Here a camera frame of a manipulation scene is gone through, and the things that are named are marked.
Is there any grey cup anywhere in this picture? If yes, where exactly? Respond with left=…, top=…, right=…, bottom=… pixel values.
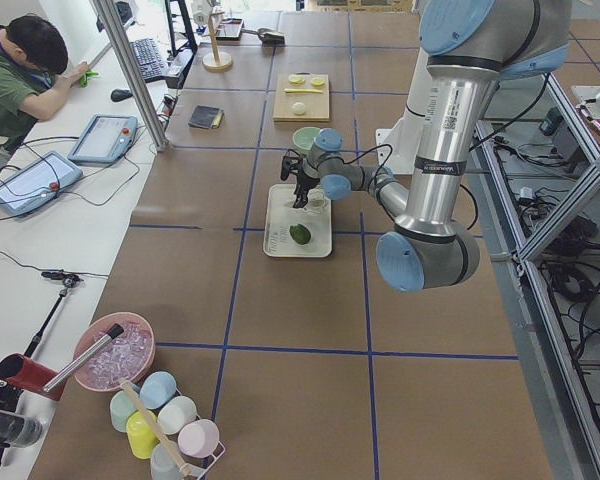
left=150, top=444, right=183, bottom=480

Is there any green cup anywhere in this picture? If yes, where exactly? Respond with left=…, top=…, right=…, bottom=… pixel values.
left=109, top=390, right=137, bottom=433

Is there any metal scoop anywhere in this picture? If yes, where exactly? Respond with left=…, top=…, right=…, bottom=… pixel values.
left=241, top=28, right=285, bottom=46

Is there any wire cup rack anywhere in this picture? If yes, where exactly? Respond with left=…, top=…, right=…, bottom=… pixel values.
left=180, top=407, right=226, bottom=470

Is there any black tray with glasses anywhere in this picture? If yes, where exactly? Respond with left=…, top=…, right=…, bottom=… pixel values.
left=215, top=18, right=244, bottom=41

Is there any black computer mouse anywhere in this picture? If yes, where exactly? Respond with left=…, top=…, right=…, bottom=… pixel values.
left=110, top=89, right=133, bottom=103

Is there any beige bear tray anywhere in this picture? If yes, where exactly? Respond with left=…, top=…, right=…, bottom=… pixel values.
left=263, top=184, right=332, bottom=258

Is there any red cylinder bottle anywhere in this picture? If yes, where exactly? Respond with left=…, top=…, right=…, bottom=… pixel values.
left=0, top=353, right=64, bottom=401

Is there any aluminium frame post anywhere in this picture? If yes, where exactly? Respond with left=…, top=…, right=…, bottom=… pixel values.
left=92, top=0, right=168, bottom=152

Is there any yellow cup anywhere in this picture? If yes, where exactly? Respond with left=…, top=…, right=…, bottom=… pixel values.
left=126, top=411, right=159, bottom=460

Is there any near teach pendant tablet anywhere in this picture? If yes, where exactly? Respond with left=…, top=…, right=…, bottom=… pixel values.
left=0, top=151, right=83, bottom=216

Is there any wooden mug tree stand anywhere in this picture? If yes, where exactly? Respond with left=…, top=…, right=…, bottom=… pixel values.
left=202, top=15, right=233, bottom=73

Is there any far teach pendant tablet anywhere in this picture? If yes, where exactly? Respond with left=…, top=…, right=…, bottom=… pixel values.
left=68, top=114, right=138, bottom=165

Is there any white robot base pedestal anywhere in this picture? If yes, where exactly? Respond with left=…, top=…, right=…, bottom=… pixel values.
left=375, top=49, right=431, bottom=175

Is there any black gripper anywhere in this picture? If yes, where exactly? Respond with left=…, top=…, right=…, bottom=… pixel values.
left=293, top=161, right=320, bottom=208

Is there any white steamed bun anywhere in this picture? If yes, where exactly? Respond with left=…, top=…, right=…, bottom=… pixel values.
left=291, top=102, right=307, bottom=116

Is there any pink bowl with ice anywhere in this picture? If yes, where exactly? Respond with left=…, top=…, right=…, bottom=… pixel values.
left=73, top=312, right=156, bottom=392

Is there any pink cup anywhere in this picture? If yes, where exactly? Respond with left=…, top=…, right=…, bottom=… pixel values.
left=177, top=419, right=220, bottom=458

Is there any yellow plastic knife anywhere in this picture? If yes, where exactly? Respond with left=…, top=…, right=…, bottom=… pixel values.
left=283, top=88, right=325, bottom=94

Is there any metal rod tool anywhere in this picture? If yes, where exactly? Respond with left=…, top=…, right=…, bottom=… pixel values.
left=43, top=323, right=124, bottom=393

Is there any white cup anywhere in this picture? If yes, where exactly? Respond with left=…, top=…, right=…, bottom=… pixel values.
left=157, top=395, right=197, bottom=435

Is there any bamboo cutting board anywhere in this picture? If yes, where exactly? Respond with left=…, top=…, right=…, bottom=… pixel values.
left=272, top=73, right=331, bottom=122

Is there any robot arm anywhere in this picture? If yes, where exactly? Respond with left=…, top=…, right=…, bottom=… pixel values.
left=281, top=1, right=572, bottom=292

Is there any light green bowl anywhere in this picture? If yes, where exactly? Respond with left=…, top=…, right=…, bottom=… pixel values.
left=292, top=126, right=320, bottom=154

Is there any black selfie stick tripod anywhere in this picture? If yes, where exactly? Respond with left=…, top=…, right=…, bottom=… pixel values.
left=23, top=269, right=82, bottom=358

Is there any top stacked lemon slice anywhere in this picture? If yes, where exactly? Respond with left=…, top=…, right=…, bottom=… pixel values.
left=288, top=74, right=305, bottom=85

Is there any black keyboard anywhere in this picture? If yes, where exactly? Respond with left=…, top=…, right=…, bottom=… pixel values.
left=130, top=38, right=168, bottom=83

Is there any teach pendant tablet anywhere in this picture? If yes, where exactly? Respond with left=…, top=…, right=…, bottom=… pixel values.
left=0, top=151, right=83, bottom=216
left=68, top=114, right=138, bottom=165

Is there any person in green shirt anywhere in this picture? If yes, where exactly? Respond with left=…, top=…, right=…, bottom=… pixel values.
left=0, top=14, right=89, bottom=153

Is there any green avocado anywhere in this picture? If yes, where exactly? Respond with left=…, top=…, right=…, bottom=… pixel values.
left=289, top=224, right=312, bottom=245

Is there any blue cup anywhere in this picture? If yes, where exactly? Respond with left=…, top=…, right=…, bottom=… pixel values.
left=140, top=371, right=177, bottom=410

